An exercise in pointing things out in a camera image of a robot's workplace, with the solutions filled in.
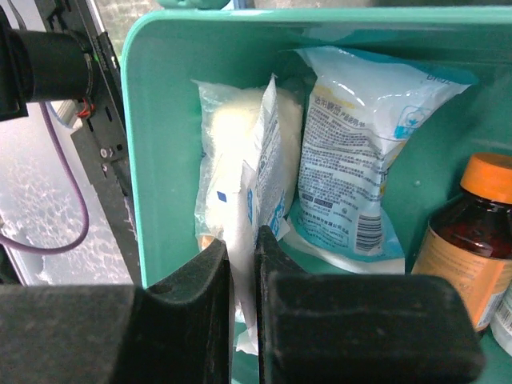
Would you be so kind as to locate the black mounting base rail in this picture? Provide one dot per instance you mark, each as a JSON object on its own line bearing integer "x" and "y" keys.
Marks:
{"x": 102, "y": 143}

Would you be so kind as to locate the teal medicine kit box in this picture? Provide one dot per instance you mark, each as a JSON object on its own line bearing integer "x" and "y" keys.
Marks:
{"x": 168, "y": 52}

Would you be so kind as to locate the clear gauze packet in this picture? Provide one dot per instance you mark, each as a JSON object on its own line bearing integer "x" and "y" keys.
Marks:
{"x": 251, "y": 148}

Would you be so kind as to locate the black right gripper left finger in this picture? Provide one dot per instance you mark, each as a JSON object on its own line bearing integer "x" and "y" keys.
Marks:
{"x": 179, "y": 330}

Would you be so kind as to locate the white disinfectant bottle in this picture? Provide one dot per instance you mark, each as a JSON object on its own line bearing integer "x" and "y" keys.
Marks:
{"x": 501, "y": 324}

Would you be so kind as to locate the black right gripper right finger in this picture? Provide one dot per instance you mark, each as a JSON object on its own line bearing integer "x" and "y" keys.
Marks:
{"x": 359, "y": 328}

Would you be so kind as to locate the blue cotton pad bag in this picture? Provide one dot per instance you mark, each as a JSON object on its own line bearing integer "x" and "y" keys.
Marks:
{"x": 362, "y": 110}

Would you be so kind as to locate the brown bottle orange cap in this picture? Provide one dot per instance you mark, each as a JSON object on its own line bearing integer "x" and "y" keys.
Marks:
{"x": 468, "y": 241}

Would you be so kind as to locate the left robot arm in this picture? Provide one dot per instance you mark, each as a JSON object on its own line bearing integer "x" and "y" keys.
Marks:
{"x": 45, "y": 66}

